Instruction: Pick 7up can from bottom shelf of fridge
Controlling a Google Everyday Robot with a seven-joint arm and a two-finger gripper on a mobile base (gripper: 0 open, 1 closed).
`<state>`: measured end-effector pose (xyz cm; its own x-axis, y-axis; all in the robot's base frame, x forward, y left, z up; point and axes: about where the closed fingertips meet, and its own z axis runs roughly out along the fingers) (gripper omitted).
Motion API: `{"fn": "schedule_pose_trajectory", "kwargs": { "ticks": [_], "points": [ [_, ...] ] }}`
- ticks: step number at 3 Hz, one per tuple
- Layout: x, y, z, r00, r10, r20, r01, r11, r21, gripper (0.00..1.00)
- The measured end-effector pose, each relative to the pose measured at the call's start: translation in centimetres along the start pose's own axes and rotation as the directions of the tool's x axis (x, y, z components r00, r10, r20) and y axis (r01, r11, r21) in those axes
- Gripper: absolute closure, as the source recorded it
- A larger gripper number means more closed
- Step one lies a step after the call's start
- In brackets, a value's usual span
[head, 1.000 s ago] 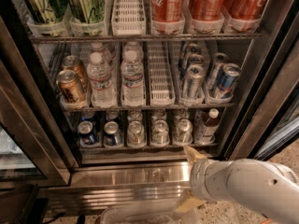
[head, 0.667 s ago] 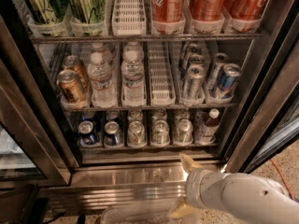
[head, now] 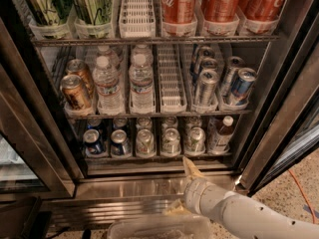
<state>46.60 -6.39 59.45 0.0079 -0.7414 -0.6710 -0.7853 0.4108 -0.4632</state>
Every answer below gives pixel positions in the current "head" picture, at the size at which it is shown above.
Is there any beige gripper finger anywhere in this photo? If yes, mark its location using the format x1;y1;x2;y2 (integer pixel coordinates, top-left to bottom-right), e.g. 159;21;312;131
182;156;204;179
162;199;190;215

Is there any green 7up can front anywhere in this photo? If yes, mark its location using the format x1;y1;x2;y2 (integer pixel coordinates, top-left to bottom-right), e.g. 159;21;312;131
161;127;181;156

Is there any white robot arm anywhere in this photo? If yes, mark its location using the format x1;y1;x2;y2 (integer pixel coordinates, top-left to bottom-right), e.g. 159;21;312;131
182;156;319;239

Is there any green soda can right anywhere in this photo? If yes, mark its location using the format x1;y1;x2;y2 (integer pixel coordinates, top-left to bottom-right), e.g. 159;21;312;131
185;127;205;156

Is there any green soda can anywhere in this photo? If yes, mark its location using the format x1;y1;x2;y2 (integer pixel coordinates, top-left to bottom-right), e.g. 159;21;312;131
136;129;156;158
185;127;205;156

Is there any green soda can left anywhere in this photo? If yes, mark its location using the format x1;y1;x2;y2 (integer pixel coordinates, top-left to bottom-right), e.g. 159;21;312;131
136;129;156;158

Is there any blue pepsi can right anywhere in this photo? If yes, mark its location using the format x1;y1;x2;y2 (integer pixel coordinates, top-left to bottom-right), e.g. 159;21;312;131
111;129;132;157

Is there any blue pepsi can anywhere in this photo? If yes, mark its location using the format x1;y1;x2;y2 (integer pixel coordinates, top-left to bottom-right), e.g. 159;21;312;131
111;129;132;157
83;129;105;155

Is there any silver red bull can front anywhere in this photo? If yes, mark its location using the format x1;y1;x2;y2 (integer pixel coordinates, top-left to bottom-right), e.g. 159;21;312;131
194;69;219;107

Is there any silver red bull can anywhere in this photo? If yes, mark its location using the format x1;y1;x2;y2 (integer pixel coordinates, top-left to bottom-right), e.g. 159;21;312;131
194;69;219;107
220;56;245;96

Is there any blue red bull can right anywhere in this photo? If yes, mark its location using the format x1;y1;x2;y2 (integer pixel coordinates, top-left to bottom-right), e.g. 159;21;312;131
227;68;257;106

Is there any fridge door right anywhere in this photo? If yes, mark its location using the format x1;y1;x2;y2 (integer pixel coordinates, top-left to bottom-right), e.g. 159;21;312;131
236;44;319;195

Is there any fridge door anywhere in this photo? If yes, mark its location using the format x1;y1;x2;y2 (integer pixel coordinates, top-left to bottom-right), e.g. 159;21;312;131
0;20;83;202
236;44;319;195

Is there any blue pepsi can left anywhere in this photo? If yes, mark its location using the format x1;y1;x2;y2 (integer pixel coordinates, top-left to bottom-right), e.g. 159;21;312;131
83;129;105;155

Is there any red bull can middle row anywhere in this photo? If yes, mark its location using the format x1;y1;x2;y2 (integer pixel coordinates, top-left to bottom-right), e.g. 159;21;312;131
192;57;218;84

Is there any silver red bull can rear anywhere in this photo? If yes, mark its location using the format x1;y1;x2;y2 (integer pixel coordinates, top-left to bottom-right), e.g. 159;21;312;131
220;56;245;96

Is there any gold can front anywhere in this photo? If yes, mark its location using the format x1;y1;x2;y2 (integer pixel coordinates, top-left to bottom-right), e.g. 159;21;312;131
60;75;91;111

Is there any gold can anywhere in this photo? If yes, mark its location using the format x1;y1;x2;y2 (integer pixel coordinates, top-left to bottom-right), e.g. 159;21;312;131
60;75;91;111
66;59;94;97

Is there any fridge door left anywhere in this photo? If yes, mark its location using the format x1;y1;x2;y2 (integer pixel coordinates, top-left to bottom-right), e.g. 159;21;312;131
0;20;83;202

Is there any gold can rear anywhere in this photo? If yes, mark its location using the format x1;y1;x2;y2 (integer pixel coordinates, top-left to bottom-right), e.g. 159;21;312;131
66;59;94;97

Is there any red coke can left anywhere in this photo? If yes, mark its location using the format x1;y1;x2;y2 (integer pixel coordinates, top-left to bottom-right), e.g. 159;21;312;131
161;0;196;24

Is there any red coke can middle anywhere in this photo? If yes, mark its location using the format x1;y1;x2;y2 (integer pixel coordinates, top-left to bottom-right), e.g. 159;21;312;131
201;0;239;23

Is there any green can top left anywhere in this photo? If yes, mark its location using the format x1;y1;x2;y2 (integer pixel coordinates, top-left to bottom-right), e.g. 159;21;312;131
26;0;72;26

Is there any clear plastic bin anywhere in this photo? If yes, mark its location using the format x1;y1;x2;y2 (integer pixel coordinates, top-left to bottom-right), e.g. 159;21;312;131
107;214;214;239

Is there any brown juice bottle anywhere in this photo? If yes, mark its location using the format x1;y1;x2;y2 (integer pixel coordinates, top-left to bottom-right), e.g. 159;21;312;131
208;116;234;154

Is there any water bottle left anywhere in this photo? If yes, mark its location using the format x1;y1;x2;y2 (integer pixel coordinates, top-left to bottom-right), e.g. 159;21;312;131
93;56;124;116

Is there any water bottle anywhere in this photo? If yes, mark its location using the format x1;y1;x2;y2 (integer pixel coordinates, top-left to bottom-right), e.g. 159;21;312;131
129;54;154;114
93;56;124;116

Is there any water bottle right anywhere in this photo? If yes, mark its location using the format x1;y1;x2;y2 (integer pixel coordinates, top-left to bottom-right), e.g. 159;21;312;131
129;54;154;114

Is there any orange cable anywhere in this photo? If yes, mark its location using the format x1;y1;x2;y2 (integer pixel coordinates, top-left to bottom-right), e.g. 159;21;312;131
287;169;317;225

